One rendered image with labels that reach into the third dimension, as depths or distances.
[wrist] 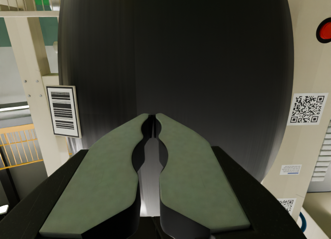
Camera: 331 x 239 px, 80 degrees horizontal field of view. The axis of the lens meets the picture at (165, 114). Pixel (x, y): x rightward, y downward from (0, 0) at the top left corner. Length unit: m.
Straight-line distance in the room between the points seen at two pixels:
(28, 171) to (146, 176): 10.99
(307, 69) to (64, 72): 0.44
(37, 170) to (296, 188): 10.89
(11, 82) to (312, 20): 9.59
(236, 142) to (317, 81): 0.32
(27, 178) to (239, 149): 11.28
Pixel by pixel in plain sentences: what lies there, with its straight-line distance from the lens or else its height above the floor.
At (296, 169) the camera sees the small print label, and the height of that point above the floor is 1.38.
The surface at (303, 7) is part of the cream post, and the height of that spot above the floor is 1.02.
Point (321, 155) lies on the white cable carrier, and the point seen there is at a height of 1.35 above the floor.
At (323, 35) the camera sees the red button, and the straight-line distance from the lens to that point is 0.51.
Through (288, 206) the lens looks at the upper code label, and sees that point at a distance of 0.69.
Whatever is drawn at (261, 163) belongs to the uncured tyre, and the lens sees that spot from 0.28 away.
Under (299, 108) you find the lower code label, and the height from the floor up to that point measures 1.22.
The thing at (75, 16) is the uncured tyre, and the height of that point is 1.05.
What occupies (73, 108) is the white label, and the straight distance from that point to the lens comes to 0.24.
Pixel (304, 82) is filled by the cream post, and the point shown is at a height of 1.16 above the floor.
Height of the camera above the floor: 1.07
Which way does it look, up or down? 22 degrees up
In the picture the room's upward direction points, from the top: 179 degrees clockwise
